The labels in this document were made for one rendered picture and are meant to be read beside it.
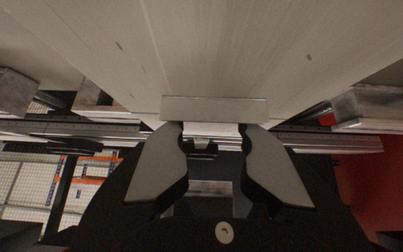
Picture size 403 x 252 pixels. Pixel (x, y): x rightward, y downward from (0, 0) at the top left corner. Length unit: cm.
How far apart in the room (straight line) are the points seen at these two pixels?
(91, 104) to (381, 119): 56
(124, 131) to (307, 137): 71
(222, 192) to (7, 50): 46
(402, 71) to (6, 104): 80
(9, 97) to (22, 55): 11
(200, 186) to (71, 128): 57
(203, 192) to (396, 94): 47
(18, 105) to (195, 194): 44
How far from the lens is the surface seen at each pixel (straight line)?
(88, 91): 33
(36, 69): 45
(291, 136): 60
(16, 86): 50
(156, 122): 18
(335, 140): 72
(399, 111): 49
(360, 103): 42
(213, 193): 24
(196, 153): 41
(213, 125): 17
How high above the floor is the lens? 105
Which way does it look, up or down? 17 degrees down
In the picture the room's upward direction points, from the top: 178 degrees counter-clockwise
